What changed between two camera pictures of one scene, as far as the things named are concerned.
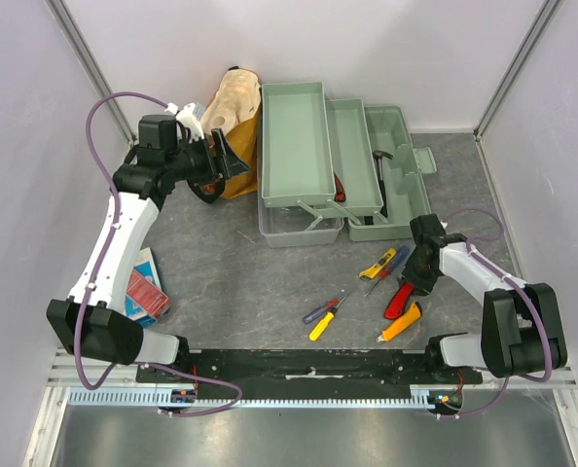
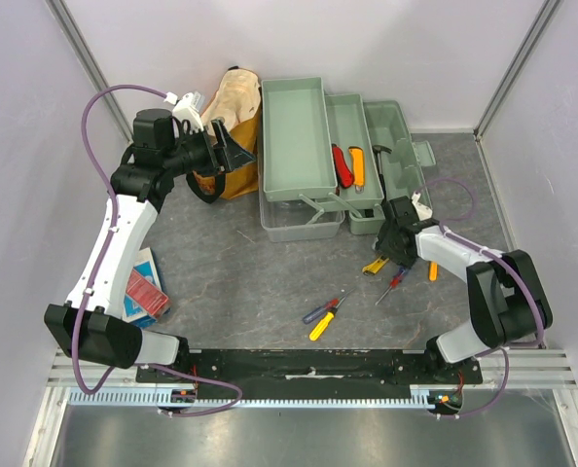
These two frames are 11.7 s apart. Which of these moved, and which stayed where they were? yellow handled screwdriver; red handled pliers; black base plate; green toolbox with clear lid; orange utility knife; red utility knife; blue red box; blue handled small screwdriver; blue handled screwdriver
Moved: red handled pliers; blue handled small screwdriver; orange utility knife; red utility knife
Stayed: green toolbox with clear lid; blue handled screwdriver; blue red box; black base plate; yellow handled screwdriver
